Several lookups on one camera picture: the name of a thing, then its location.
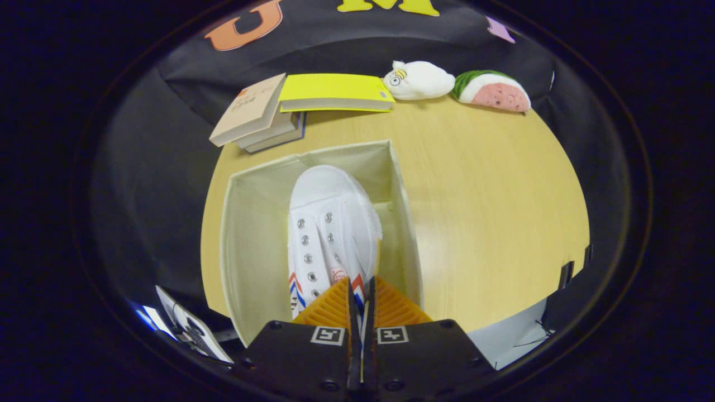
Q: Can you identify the watermelon plush toy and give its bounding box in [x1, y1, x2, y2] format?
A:
[452, 70, 532, 113]

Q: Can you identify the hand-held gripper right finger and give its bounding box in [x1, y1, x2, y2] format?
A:
[363, 275, 495, 402]

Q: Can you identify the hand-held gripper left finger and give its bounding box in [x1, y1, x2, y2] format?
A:
[244, 277, 363, 402]

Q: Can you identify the yellow book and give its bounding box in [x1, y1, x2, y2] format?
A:
[278, 73, 396, 113]

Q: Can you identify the laptop screen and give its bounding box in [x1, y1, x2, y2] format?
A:
[134, 301, 177, 341]

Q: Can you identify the dark-edged book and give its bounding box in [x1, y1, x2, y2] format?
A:
[243, 112, 307, 154]

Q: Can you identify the white paperback book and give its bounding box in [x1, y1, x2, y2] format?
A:
[233, 112, 299, 150]

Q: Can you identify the white flat board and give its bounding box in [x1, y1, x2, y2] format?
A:
[155, 286, 234, 365]

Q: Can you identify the cream fabric storage box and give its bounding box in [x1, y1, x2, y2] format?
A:
[220, 140, 424, 347]

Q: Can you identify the white plush toy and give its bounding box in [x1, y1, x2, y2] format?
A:
[383, 60, 456, 101]

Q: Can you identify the white canvas shoe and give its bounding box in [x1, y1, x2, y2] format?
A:
[288, 165, 384, 320]

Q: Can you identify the tan paperback book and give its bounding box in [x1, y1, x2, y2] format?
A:
[209, 73, 287, 147]

